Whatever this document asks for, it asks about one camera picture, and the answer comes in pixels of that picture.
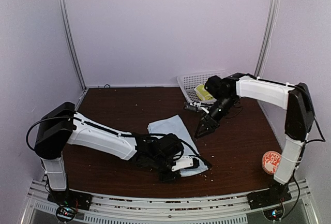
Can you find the white plastic basket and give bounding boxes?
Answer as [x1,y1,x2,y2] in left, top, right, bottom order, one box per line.
[176,70,230,104]

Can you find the red patterned bowl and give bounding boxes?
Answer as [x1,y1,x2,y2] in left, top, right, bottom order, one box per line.
[262,151,281,175]

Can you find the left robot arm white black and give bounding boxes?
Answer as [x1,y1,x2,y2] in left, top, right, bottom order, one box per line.
[31,102,184,205]

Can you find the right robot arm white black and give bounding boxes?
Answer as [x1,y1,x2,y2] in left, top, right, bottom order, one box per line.
[194,72,326,204]

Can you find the light blue towel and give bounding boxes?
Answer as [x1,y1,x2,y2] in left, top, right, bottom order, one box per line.
[147,115,211,177]

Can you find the green patterned towel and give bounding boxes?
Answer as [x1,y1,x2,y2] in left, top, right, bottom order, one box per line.
[194,84,215,102]

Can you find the aluminium frame post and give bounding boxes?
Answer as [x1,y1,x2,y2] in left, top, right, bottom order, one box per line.
[58,0,87,91]
[254,0,280,77]

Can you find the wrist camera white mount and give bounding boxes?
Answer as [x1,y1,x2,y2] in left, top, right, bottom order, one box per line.
[184,101,210,113]
[171,156,200,172]

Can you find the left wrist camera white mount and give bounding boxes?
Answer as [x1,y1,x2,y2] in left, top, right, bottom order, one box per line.
[171,156,200,172]

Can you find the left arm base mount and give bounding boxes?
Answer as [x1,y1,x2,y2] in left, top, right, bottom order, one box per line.
[48,187,93,211]

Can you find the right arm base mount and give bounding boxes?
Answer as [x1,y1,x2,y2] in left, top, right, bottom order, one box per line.
[247,182,292,210]

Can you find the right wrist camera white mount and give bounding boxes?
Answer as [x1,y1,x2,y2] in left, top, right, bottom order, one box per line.
[184,101,210,113]

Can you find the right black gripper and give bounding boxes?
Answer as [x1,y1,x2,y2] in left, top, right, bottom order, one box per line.
[195,96,237,140]

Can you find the right aluminium frame post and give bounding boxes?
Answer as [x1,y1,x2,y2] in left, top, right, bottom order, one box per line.
[254,0,280,77]

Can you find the left aluminium frame post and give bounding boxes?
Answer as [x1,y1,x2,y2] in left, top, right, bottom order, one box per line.
[58,0,87,91]

